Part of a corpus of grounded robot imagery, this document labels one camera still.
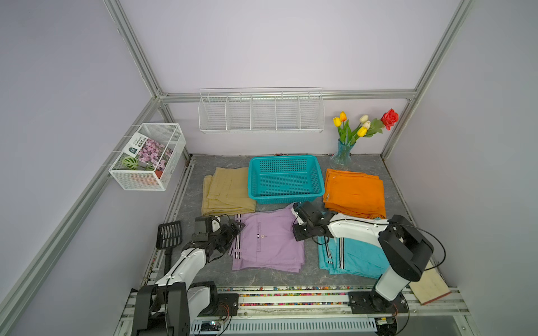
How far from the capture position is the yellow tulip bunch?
36.0 inches

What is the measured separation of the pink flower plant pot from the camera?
2.37 ft

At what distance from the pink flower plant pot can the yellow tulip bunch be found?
2.51 feet
